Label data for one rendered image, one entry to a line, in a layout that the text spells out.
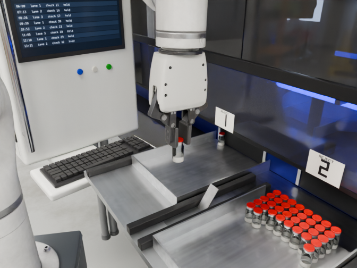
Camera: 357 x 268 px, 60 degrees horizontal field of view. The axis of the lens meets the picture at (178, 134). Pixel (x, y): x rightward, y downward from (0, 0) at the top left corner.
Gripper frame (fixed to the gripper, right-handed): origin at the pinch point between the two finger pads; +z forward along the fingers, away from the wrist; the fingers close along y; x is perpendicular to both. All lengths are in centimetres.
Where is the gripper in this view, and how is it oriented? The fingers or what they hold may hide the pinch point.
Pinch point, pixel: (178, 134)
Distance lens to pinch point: 58.5
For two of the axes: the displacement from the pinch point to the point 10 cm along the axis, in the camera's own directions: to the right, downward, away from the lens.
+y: -8.4, 1.9, -5.2
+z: -0.2, 9.3, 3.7
